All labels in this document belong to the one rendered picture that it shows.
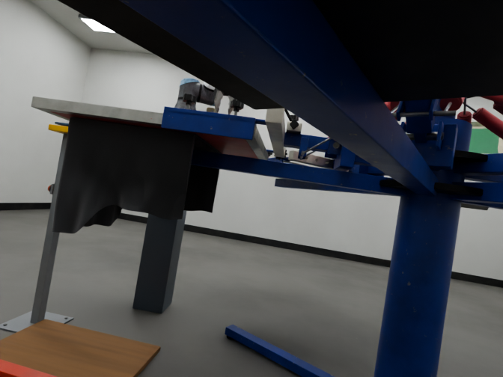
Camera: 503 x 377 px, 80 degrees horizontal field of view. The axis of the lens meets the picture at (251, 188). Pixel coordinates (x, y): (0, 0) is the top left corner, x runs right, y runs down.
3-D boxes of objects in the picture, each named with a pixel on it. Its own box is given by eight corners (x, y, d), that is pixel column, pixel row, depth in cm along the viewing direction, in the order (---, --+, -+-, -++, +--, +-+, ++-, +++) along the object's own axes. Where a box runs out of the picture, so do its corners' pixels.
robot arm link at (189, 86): (177, 100, 193) (180, 79, 193) (197, 105, 197) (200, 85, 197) (177, 95, 181) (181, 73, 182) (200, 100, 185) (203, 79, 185)
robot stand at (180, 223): (144, 298, 195) (174, 117, 198) (171, 303, 194) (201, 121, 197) (132, 308, 177) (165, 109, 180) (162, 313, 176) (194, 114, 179)
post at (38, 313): (-6, 328, 135) (32, 118, 137) (35, 310, 156) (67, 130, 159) (38, 338, 132) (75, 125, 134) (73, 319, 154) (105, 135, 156)
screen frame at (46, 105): (30, 106, 103) (32, 96, 104) (123, 141, 161) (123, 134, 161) (254, 137, 94) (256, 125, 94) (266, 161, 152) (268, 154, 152)
